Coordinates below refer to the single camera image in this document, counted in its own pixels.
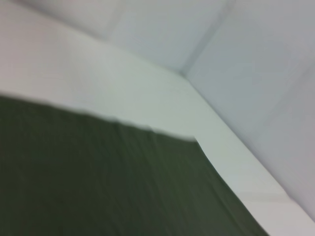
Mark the dark green FREE! t-shirt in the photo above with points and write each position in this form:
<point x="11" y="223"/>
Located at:
<point x="86" y="172"/>

